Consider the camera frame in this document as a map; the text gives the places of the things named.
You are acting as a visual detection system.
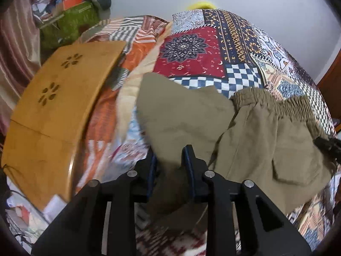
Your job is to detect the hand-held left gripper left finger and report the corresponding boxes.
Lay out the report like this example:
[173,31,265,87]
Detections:
[31,148,157,256]

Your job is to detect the patchwork printed blanket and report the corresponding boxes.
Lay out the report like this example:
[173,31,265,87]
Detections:
[77,9,337,256]

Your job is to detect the green cardboard box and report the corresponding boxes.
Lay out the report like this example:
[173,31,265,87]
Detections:
[39,1,102,50]

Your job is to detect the brown wooden door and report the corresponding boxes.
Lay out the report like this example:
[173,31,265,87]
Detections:
[317,56,341,134]

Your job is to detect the wooden lap table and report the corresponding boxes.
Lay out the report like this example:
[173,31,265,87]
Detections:
[1,41,127,210]

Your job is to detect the striped curtain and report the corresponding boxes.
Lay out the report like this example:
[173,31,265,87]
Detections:
[0,0,43,135]

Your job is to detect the orange striped quilt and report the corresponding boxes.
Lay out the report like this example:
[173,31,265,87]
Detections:
[77,16,173,192]

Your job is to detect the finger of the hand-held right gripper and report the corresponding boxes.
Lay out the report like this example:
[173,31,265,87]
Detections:
[314,137,341,164]

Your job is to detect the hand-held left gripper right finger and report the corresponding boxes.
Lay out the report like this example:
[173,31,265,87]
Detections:
[182,144,312,256]

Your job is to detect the olive khaki shorts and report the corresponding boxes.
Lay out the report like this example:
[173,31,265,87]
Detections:
[136,73,337,235]

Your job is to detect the yellow pillow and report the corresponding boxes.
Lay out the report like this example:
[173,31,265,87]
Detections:
[186,1,218,11]

